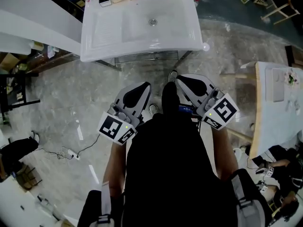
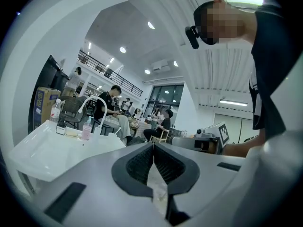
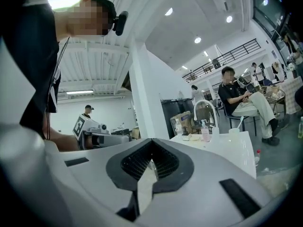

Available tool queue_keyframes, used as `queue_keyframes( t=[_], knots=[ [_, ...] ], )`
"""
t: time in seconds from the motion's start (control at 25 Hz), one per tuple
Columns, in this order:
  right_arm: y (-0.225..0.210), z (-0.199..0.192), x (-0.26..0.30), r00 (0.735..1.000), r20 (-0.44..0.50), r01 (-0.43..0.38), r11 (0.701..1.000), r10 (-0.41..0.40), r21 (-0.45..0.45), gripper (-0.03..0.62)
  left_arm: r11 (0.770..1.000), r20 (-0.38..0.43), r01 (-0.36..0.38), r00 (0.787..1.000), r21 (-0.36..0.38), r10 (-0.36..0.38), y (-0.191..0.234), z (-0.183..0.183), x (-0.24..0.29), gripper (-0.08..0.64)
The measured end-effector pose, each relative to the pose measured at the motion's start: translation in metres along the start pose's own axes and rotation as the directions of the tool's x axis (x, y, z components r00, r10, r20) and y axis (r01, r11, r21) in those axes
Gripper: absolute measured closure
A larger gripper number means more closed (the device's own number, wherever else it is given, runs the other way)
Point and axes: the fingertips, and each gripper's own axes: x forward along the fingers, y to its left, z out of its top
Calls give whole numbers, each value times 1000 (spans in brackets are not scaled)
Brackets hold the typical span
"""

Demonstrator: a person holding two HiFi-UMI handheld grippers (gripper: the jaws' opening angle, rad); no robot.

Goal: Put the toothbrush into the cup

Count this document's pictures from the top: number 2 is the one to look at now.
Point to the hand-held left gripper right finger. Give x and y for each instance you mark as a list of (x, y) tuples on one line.
[(208, 174)]

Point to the cardboard box with blue print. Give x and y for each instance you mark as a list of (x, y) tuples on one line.
[(45, 105)]

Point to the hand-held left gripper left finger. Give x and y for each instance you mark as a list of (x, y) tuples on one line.
[(99, 188)]

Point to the beige soap bar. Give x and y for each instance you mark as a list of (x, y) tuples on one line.
[(71, 133)]

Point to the person's head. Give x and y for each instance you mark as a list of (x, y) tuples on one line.
[(225, 20)]

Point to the black balcony railing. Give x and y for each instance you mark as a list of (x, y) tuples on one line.
[(113, 75)]

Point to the ceiling air conditioner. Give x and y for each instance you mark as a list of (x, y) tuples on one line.
[(161, 65)]

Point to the black head camera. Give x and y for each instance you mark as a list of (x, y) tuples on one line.
[(193, 38)]

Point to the long tube light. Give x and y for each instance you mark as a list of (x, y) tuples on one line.
[(233, 102)]

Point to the person's black clothing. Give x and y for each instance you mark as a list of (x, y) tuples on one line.
[(272, 67)]

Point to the white gooseneck faucet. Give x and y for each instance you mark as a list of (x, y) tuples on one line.
[(104, 112)]

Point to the cream cup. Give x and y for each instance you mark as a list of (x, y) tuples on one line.
[(111, 135)]

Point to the pink pump bottle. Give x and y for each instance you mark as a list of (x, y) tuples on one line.
[(86, 131)]

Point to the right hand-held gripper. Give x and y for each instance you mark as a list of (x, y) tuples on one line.
[(217, 133)]

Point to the green toothbrush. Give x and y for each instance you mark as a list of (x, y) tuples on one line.
[(118, 130)]

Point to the white sink basin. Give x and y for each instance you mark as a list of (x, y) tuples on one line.
[(54, 152)]

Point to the small black box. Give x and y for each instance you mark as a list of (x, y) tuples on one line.
[(60, 130)]

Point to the red label water bottle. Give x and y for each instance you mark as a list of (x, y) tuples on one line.
[(55, 112)]

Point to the person's right forearm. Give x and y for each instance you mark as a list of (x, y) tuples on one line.
[(243, 148)]

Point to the metal sink stand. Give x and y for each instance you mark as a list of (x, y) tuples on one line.
[(27, 183)]

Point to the dark wicker chair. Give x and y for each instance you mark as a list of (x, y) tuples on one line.
[(71, 110)]

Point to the round ceiling light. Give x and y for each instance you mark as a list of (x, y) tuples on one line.
[(122, 50), (147, 72), (175, 63), (151, 25)]

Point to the light wooden chair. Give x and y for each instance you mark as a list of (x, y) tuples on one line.
[(162, 136)]

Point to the glass entrance door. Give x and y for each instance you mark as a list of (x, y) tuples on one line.
[(165, 100)]

